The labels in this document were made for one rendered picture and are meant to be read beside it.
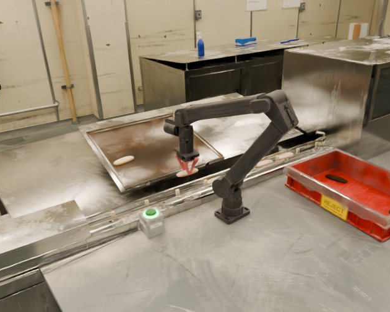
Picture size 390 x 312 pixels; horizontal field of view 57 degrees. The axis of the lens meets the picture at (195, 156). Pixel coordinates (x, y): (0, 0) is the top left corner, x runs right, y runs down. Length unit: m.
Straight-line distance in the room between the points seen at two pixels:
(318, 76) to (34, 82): 3.79
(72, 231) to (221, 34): 5.06
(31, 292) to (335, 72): 1.56
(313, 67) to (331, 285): 1.12
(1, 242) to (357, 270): 1.11
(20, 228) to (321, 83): 1.47
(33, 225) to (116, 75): 3.74
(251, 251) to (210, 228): 0.18
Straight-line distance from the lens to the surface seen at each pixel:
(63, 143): 2.22
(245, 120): 2.05
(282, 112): 1.10
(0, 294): 1.35
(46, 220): 1.34
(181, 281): 1.15
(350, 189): 1.66
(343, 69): 1.82
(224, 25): 6.02
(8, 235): 1.32
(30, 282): 1.34
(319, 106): 1.94
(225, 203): 1.36
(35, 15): 4.89
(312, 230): 1.37
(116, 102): 4.97
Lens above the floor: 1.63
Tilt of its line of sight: 25 degrees down
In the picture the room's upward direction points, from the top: 2 degrees counter-clockwise
